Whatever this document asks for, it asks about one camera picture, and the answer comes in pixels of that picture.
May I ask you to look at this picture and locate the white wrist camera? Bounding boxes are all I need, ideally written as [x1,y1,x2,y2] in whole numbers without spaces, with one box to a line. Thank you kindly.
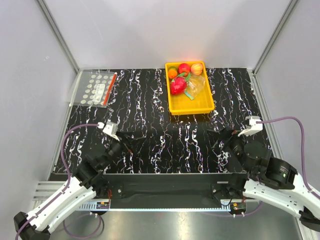
[237,116,263,137]
[97,121,120,141]

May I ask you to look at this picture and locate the red apple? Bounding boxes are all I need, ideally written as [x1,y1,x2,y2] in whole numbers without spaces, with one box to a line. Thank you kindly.
[178,62,191,76]

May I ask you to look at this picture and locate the red dragon fruit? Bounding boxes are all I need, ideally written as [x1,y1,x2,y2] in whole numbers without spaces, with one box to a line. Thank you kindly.
[170,73,191,95]

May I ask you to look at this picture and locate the clear blue zip bag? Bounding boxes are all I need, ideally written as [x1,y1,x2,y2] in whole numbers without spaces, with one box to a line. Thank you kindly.
[184,75,206,100]

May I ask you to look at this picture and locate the orange green mango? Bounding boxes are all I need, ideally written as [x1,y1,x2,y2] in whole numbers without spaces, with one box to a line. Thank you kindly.
[167,66,178,80]

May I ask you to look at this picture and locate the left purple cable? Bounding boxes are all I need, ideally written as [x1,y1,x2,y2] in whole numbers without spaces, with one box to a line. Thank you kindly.
[14,122,105,240]

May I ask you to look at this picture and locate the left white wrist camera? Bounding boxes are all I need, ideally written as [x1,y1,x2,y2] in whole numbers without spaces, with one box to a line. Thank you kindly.
[97,121,120,141]

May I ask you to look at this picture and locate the clear red zip bag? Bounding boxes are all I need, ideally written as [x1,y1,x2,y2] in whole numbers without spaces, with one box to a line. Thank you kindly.
[69,69,118,108]

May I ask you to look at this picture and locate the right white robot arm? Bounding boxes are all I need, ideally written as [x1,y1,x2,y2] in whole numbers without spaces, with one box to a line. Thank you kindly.
[207,128,320,232]

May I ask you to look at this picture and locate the yellow plastic tray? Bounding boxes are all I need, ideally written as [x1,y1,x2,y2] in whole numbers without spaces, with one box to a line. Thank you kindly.
[165,61,215,115]

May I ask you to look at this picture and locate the peach fruit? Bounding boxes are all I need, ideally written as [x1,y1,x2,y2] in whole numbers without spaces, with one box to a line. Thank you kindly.
[190,62,203,76]

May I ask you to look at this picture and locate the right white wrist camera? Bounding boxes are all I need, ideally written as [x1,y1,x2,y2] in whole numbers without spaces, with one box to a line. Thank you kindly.
[237,116,263,137]

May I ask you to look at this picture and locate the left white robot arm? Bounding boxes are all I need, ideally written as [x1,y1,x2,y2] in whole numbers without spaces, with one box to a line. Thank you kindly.
[13,132,145,240]

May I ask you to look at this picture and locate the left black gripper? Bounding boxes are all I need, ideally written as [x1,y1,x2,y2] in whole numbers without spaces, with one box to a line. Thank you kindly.
[100,131,146,170]

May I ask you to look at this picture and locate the white slotted cable duct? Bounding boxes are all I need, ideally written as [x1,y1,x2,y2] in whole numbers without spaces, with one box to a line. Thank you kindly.
[76,199,231,213]

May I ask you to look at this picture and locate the aluminium frame rail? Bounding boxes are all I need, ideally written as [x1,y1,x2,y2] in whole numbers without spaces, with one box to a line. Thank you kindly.
[33,181,64,201]

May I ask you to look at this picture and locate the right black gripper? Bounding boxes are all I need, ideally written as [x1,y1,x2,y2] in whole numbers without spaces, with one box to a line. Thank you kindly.
[205,125,253,175]

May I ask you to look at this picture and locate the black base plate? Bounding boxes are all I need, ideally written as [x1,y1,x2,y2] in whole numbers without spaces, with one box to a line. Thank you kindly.
[102,173,237,204]

